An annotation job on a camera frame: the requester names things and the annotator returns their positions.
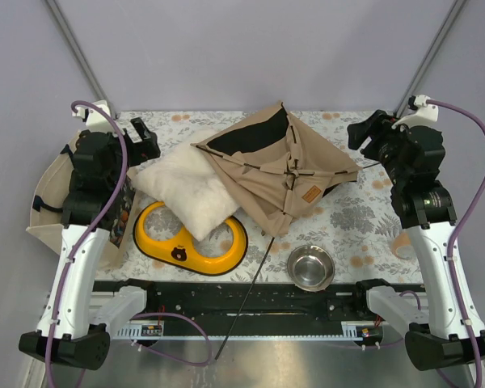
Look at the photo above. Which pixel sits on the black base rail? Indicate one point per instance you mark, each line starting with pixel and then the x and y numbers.
pixel 243 310

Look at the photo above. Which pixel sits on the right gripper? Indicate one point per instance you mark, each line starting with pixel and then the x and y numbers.
pixel 378 126

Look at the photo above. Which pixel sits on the black tent pole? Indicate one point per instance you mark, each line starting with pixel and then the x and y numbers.
pixel 313 258

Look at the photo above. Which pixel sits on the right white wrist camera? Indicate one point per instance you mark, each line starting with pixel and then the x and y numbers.
pixel 422 110

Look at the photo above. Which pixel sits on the orange drink bottle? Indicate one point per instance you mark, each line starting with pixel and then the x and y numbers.
pixel 401 247

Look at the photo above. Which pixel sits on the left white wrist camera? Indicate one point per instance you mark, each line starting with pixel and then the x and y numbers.
pixel 91 117

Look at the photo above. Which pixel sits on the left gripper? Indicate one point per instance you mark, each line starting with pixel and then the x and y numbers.
pixel 144 149

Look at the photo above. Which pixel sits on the cream tote bag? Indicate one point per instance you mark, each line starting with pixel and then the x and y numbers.
pixel 76 186

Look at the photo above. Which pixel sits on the white fluffy cushion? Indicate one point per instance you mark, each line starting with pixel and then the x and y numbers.
pixel 184 180

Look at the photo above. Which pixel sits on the beige pet tent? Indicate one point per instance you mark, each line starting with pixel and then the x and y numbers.
pixel 276 167

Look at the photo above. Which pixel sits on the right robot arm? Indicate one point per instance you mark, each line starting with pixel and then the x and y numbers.
pixel 450 332

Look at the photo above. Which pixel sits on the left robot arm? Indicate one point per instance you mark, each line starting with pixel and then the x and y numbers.
pixel 69 333

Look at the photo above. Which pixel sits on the stainless steel bowl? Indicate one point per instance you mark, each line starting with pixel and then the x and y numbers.
pixel 303 277

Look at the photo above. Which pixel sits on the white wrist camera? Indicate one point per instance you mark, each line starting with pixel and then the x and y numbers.
pixel 422 110
pixel 91 117

